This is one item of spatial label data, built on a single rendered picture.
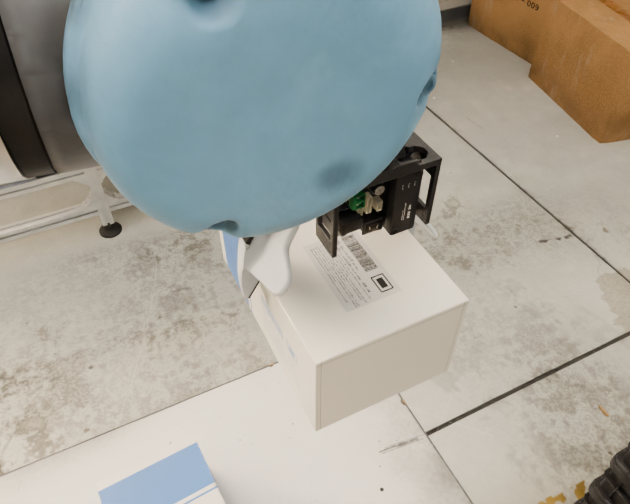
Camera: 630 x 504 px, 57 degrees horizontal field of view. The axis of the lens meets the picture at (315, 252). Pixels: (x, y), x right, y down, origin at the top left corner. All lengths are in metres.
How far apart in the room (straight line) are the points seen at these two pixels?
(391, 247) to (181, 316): 1.48
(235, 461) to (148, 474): 0.14
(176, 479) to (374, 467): 0.26
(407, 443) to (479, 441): 0.84
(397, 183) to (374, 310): 0.10
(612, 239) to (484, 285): 0.55
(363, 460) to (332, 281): 0.44
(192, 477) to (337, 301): 0.38
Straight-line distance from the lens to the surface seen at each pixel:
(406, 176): 0.34
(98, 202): 2.11
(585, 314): 2.03
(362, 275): 0.42
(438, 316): 0.41
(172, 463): 0.74
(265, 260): 0.40
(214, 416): 0.86
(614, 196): 2.52
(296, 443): 0.83
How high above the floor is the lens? 1.45
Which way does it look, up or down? 46 degrees down
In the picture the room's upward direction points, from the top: straight up
